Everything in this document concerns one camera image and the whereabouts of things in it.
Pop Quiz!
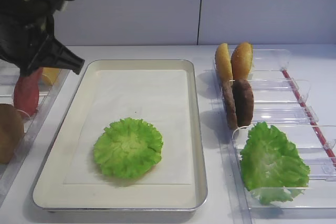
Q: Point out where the left brown meat patty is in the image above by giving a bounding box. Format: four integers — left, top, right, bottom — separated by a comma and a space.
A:
222, 81, 238, 130

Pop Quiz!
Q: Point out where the green lettuce leaf in rack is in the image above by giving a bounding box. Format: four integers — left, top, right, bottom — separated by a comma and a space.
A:
240, 122, 310, 205

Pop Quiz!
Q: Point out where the clear acrylic left rack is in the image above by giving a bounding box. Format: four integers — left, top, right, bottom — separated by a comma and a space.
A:
1, 60, 70, 201

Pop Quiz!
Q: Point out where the white paper tray liner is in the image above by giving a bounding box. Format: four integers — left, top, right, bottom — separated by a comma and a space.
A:
65, 70, 193, 185

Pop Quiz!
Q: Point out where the cream metal baking tray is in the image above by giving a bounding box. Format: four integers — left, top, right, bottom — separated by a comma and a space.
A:
33, 60, 207, 211

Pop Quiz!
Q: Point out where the yellow cheese slice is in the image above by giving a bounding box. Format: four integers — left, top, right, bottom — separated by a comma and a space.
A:
41, 67, 61, 86

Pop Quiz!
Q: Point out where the clear acrylic right rack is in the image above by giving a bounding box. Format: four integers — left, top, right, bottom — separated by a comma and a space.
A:
211, 49, 336, 224

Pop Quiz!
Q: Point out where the red tomato slice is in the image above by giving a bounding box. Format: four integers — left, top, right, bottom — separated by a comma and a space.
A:
14, 68, 43, 116

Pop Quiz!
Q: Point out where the clear acrylic rack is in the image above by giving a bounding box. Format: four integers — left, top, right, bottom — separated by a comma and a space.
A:
211, 49, 336, 224
1, 60, 70, 201

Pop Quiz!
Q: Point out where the left bun half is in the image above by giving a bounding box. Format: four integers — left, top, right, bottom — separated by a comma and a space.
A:
215, 43, 233, 82

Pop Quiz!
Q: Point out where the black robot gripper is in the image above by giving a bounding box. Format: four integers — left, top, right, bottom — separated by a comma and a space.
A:
1, 0, 85, 76

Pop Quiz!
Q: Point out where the right sesame bun half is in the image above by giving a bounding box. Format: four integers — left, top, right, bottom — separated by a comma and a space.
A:
231, 42, 253, 80

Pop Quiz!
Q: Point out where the green lettuce leaf on tray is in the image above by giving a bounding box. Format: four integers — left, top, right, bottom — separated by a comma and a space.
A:
93, 118, 163, 179

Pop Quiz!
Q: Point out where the brown bun on left rack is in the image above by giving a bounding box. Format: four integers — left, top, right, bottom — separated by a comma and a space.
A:
1, 103, 24, 164

